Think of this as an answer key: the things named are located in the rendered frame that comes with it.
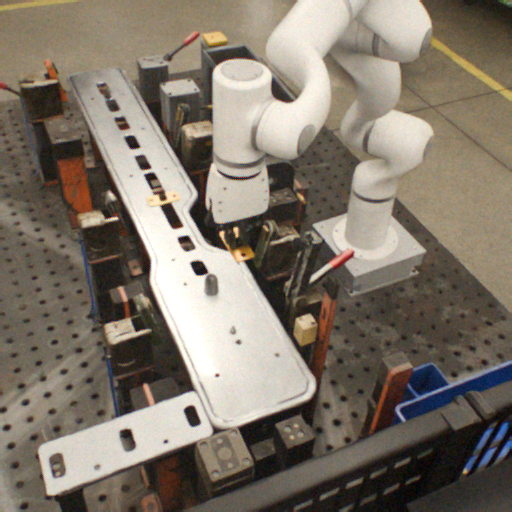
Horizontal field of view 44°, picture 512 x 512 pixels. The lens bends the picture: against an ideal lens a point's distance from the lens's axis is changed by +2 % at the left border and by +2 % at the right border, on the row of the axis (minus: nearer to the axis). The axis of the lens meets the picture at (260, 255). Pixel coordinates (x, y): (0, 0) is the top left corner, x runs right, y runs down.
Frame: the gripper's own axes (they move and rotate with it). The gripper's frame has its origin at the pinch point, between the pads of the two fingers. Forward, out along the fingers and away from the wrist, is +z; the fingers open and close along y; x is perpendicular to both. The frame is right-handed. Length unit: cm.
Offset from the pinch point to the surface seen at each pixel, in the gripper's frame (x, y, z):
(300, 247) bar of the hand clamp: 1.3, -12.8, 6.3
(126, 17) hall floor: -372, -75, 127
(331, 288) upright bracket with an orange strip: 10.6, -14.8, 9.4
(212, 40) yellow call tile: -94, -32, 11
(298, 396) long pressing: 18.9, -5.5, 27.6
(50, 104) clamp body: -102, 17, 28
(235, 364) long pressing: 7.7, 2.9, 27.3
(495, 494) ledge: 60, -2, -16
